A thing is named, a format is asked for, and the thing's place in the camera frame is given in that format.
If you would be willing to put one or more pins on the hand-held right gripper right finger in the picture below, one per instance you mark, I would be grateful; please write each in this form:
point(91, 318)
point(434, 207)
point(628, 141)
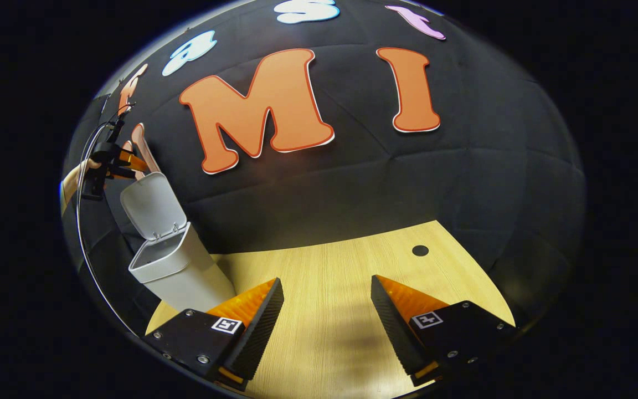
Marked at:
point(394, 332)

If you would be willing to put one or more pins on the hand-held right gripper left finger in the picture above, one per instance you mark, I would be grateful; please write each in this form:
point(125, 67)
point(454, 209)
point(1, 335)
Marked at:
point(255, 332)

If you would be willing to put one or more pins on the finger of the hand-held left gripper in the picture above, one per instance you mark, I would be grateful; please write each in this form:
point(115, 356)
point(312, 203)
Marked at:
point(133, 162)
point(122, 173)

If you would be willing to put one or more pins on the white desktop garbage bin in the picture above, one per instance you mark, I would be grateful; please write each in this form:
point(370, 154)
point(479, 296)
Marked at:
point(186, 271)

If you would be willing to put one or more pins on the wooden desktop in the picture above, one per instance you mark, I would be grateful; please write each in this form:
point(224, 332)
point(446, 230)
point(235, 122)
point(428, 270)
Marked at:
point(341, 277)

